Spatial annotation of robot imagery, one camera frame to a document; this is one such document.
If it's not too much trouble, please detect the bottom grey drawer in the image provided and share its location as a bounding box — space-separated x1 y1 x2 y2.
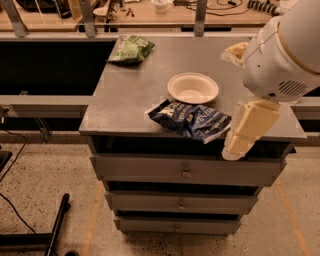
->
114 217 240 235

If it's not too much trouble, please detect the middle grey drawer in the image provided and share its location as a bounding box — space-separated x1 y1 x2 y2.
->
105 191 257 215

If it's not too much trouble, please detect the white cup on bench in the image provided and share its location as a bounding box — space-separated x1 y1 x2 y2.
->
154 0 169 14

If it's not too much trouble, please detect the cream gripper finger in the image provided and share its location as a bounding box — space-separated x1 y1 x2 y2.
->
222 99 280 161
221 42 248 67

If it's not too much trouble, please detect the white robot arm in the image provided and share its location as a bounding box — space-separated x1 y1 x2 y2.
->
221 0 320 161

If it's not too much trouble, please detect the grey drawer cabinet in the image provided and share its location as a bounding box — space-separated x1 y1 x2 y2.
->
80 36 305 235

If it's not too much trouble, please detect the grey drawer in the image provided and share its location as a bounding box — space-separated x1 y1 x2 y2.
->
105 191 257 215
114 217 240 235
90 154 286 186

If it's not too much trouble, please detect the wooden workbench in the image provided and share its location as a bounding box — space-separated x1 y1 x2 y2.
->
11 0 271 32

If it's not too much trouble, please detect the blue chip bag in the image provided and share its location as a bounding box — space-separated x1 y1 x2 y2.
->
147 100 231 144

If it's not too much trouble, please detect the black ribbed handle tool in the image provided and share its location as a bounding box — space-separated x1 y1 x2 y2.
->
247 0 280 16

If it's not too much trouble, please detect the black floor cable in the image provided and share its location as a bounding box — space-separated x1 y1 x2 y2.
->
0 128 38 234

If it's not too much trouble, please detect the black stand leg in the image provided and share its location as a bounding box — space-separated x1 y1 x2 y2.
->
45 193 70 256

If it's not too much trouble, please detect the top grey drawer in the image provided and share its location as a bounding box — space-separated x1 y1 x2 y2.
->
90 154 286 186

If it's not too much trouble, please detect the green jalapeno chip bag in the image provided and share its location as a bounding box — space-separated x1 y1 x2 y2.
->
109 35 155 64

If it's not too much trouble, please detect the white paper bowl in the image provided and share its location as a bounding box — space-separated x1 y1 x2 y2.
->
167 73 219 104

